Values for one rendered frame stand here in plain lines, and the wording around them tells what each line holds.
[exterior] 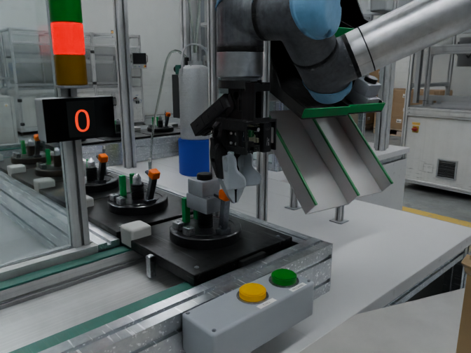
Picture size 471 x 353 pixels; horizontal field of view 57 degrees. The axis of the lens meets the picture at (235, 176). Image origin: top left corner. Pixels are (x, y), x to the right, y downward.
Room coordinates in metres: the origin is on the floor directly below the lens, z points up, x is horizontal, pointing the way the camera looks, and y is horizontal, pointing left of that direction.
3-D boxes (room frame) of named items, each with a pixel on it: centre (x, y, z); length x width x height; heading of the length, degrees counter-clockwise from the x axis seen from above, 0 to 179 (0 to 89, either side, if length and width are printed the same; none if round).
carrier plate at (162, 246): (0.79, 0.06, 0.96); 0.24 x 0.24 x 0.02; 43
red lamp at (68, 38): (0.75, 0.28, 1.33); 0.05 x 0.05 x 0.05
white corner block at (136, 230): (0.80, 0.20, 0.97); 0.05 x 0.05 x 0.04; 43
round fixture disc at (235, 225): (0.79, 0.06, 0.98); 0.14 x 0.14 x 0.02
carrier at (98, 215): (0.98, 0.23, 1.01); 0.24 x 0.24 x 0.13; 43
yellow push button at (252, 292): (0.57, -0.03, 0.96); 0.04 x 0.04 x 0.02
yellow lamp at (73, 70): (0.75, 0.28, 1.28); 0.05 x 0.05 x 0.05
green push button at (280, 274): (0.62, -0.08, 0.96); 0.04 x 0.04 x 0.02
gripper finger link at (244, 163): (0.73, -0.02, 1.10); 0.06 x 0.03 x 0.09; 43
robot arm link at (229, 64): (0.72, -0.01, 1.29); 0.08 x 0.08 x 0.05
